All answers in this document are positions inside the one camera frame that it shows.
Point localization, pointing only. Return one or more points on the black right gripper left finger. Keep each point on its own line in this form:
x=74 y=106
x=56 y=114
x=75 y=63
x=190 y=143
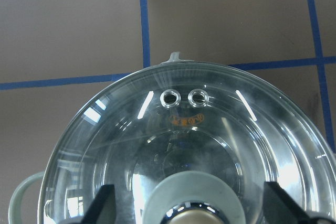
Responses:
x=101 y=209

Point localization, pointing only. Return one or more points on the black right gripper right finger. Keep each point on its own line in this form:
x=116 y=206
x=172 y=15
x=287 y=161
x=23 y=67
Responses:
x=279 y=207

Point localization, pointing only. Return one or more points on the glass pot lid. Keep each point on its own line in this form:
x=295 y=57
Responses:
x=182 y=116

